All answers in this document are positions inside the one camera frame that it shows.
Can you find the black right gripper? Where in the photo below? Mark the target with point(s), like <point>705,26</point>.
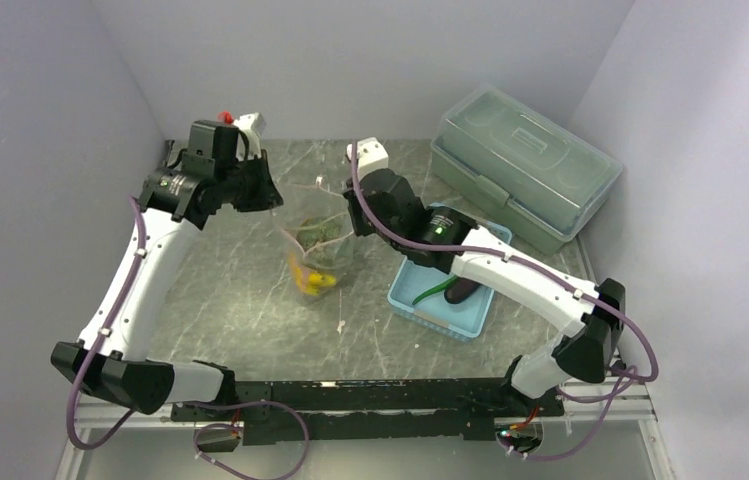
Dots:
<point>359,225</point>

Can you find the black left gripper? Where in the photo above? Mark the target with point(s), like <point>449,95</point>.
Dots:
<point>267,196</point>

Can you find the clear zip top bag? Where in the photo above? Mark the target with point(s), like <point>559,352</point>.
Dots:
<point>302,201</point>

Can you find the netted green melon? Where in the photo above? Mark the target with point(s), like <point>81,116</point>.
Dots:
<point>326,242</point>

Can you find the yellow banana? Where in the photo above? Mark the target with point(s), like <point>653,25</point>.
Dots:
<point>314,283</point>
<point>299,274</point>

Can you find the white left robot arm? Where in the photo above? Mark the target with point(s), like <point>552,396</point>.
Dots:
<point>110,359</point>

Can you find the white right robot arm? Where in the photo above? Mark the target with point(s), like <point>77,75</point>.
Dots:
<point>583,312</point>

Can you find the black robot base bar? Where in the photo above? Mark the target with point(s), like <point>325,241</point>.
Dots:
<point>469,408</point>

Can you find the green chili pepper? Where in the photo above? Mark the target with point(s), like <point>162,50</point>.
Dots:
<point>437,289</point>

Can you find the purple eggplant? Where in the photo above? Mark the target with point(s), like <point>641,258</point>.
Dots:
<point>458,290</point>

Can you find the green storage box, clear lid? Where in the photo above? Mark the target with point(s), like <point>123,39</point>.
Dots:
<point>521,169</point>

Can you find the light blue plastic basket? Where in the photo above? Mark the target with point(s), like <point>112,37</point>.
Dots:
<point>463,321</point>

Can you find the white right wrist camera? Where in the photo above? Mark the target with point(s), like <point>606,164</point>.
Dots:
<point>371,156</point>

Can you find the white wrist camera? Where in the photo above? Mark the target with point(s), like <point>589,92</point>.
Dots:
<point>251,127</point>
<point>371,156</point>

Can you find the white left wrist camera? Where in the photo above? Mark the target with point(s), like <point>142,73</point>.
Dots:
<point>251,127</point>

